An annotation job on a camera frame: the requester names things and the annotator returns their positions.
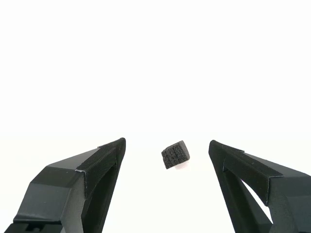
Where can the small black foam box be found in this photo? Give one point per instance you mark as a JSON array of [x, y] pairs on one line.
[[175, 154]]

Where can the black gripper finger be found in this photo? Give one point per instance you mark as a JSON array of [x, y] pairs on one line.
[[286, 201], [60, 191]]

